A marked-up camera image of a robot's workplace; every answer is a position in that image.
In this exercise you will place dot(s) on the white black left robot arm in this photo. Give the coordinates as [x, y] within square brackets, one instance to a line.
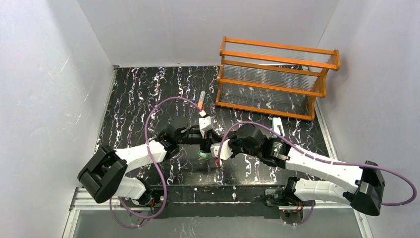
[104, 175]

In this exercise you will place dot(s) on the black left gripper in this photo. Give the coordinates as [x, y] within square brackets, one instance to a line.
[203, 139]

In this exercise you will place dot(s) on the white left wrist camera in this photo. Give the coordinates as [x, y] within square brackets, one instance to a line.
[205, 123]

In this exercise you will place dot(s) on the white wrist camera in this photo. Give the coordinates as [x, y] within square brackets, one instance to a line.
[223, 152]
[205, 123]

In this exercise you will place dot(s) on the orange wooden two-tier shelf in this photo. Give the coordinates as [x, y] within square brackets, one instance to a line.
[271, 78]

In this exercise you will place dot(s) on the green headed key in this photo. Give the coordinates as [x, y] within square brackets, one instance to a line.
[204, 156]

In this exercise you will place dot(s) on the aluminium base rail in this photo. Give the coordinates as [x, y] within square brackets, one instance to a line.
[227, 211]

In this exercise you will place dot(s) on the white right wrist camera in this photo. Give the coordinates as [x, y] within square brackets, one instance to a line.
[223, 152]

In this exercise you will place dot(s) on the grey orange marker pen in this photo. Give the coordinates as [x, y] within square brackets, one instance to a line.
[201, 100]

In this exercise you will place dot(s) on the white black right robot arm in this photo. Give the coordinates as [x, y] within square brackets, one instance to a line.
[361, 186]

